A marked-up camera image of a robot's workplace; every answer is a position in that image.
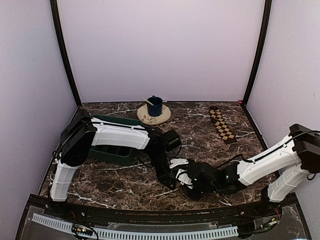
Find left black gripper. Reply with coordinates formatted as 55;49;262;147
147;150;175;189

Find brown black checkered sock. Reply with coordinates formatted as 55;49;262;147
209;106;237;145

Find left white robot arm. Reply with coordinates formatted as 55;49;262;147
49;117;181;218

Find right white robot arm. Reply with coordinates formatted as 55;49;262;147
186;124;320;217

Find dark blue mug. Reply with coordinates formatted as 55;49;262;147
147;95;163;117

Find beige floral round mat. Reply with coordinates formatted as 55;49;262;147
136;103;172;125

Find green divided plastic tray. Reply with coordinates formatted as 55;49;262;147
88;114;143;166

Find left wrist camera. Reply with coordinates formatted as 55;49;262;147
169;158;189;169

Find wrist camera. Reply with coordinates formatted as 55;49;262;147
169;158;189;169
175;168;194;189

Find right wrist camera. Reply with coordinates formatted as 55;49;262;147
175;168;194;189

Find right camera black cable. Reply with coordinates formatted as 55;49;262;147
214;153;251;173

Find right black frame post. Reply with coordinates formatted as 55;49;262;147
241;0;272;108

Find black frame post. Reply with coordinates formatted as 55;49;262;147
241;0;272;108
49;0;82;108

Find black front rail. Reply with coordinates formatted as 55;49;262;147
55;202;267;225

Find white slotted cable duct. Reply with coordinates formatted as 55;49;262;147
31;213;239;240

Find left black frame post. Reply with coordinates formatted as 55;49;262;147
49;0;82;108

